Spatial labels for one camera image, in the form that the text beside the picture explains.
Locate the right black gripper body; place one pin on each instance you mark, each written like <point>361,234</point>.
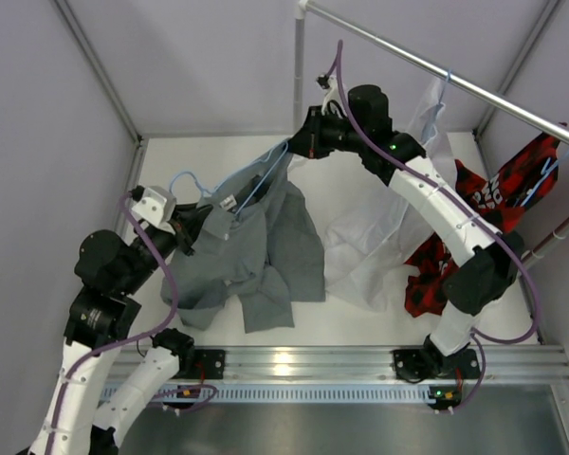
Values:
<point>328,134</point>

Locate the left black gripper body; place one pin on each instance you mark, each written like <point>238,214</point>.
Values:
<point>183,237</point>

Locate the light blue hanger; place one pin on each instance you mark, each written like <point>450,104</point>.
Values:
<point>258,195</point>

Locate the grey button shirt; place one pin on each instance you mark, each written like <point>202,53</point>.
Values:
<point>266,270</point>

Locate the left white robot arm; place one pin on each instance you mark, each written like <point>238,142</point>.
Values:
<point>99,322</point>

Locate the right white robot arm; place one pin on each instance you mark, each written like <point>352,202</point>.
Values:
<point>415,202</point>

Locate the blue hanger under white shirt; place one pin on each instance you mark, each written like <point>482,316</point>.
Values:
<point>439,105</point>

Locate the white hanging shirt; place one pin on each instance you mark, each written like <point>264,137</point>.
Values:
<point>365,249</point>

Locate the red black plaid shirt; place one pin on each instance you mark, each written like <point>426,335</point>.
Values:
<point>497,200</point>

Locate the blue hanger under red shirt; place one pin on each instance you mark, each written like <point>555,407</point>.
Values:
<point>546,170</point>

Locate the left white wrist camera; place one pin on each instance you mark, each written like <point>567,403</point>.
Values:
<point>155,206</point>

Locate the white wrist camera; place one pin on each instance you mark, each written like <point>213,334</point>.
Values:
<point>331,102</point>
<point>155,206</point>

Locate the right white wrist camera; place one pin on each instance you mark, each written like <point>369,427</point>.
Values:
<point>331,102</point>

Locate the white rack upright post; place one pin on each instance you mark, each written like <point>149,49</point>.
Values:
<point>298,66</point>

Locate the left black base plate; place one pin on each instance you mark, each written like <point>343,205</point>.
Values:
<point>208,364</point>

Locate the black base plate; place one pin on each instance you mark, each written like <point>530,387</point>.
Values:
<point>415,365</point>
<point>208,364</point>

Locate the slotted grey cable duct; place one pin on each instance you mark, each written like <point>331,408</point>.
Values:
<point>297,394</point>

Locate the silver clothes rack rail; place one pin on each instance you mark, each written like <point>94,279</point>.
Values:
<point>499,102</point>

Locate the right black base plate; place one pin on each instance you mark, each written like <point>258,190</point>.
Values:
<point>415,365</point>

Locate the aluminium mounting rail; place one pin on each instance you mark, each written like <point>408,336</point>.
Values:
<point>520,364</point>

